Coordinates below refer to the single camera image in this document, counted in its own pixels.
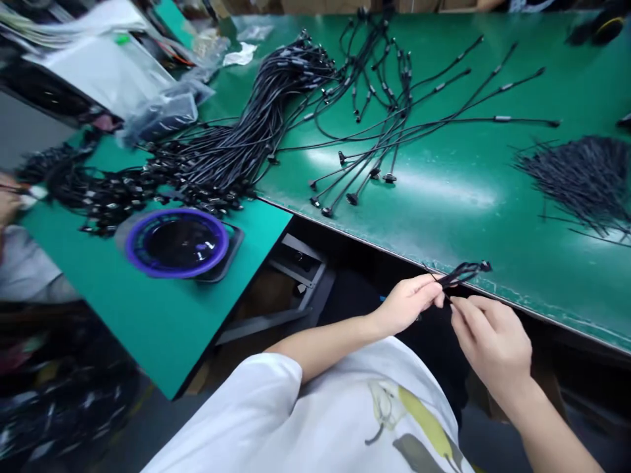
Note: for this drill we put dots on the person's left hand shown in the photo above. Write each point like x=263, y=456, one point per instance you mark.
x=401, y=305

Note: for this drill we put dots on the person's right hand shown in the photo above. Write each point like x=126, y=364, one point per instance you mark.
x=498, y=345

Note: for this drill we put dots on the person's body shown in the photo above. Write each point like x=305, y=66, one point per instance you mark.
x=305, y=423

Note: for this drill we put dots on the grey square tray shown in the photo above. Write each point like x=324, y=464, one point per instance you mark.
x=235, y=246

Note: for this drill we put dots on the crumpled white paper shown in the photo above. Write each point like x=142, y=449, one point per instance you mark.
x=239, y=54

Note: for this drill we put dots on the clear plastic bags of parts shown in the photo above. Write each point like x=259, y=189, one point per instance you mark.
x=165, y=111

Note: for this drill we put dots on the small clear plastic bag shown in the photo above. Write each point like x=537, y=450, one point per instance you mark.
x=255, y=32

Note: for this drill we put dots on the black and yellow object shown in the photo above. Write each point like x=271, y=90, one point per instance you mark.
x=599, y=27

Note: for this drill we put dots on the heap of black bags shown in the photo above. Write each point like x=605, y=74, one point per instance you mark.
x=59, y=394

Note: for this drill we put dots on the white connector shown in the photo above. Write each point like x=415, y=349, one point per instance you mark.
x=33, y=196

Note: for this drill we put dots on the white machine with papers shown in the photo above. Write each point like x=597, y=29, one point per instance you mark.
x=84, y=64

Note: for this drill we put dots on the grey metal stool frame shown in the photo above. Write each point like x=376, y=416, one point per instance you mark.
x=291, y=286

